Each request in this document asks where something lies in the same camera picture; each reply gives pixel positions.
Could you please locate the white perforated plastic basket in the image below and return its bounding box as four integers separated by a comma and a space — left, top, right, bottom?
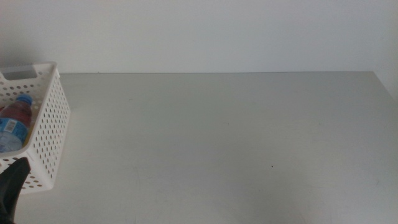
0, 61, 72, 195

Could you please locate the clear water bottle blue cap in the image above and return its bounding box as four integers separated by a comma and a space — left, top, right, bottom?
0, 94, 34, 154

